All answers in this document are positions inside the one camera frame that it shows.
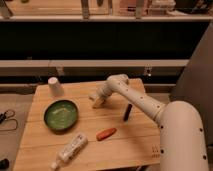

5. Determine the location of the black object on floor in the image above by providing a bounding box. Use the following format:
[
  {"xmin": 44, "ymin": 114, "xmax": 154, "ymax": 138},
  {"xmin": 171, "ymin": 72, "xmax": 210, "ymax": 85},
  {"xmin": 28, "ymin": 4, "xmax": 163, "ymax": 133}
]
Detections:
[{"xmin": 0, "ymin": 158, "xmax": 10, "ymax": 170}]

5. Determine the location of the white tube bottle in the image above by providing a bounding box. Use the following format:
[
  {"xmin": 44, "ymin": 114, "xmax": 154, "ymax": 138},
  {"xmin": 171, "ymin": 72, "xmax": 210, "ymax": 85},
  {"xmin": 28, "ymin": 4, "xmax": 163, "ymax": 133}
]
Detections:
[{"xmin": 50, "ymin": 133, "xmax": 88, "ymax": 171}]

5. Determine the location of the green ceramic bowl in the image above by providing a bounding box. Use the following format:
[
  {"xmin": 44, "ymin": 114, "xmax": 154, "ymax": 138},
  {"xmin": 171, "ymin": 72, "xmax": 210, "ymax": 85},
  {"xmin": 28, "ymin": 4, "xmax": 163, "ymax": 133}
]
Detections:
[{"xmin": 44, "ymin": 100, "xmax": 78, "ymax": 131}]

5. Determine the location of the black marker pen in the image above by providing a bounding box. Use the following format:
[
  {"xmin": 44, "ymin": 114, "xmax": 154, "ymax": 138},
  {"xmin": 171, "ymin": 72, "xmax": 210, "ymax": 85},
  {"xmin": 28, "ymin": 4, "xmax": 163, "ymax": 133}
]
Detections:
[{"xmin": 123, "ymin": 104, "xmax": 132, "ymax": 121}]

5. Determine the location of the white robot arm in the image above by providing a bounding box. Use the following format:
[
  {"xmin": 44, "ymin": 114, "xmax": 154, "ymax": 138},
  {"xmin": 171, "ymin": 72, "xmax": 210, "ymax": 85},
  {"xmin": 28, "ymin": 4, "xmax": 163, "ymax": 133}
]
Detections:
[{"xmin": 95, "ymin": 74, "xmax": 209, "ymax": 171}]

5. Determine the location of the orange carrot toy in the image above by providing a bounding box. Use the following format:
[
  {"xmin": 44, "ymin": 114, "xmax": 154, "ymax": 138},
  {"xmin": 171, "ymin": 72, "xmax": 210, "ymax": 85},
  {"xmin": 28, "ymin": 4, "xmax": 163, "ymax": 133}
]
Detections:
[{"xmin": 96, "ymin": 128, "xmax": 117, "ymax": 141}]

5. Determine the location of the white paper cup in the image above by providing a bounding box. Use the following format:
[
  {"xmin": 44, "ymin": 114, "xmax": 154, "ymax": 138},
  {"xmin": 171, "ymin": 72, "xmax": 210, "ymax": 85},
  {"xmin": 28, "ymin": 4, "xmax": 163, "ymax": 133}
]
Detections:
[{"xmin": 48, "ymin": 77, "xmax": 64, "ymax": 97}]

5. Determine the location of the black cable on floor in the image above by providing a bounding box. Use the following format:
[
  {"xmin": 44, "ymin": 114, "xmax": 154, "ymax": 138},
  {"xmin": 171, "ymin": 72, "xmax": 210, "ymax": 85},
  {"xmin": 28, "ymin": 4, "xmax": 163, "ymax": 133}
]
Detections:
[{"xmin": 0, "ymin": 109, "xmax": 19, "ymax": 133}]

